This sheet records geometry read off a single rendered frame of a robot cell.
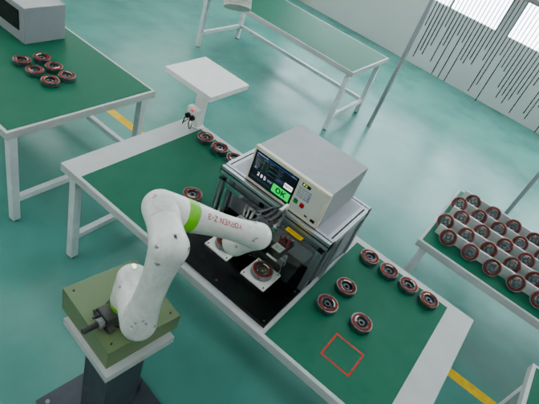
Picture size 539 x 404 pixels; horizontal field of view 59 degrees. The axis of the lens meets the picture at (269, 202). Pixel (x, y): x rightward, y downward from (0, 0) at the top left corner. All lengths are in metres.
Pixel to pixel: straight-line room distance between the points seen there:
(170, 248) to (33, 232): 2.14
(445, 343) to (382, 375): 0.47
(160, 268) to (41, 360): 1.55
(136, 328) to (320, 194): 0.97
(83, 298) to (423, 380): 1.56
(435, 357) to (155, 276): 1.57
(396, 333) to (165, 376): 1.28
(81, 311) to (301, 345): 0.96
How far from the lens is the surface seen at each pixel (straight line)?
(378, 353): 2.44
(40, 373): 2.89
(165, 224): 1.47
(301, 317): 2.37
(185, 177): 2.86
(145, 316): 1.68
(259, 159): 2.28
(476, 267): 3.30
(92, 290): 2.09
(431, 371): 2.55
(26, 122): 3.13
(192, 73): 2.96
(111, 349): 1.95
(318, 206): 2.19
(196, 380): 2.92
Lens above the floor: 2.53
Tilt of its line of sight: 38 degrees down
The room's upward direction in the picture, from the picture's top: 22 degrees clockwise
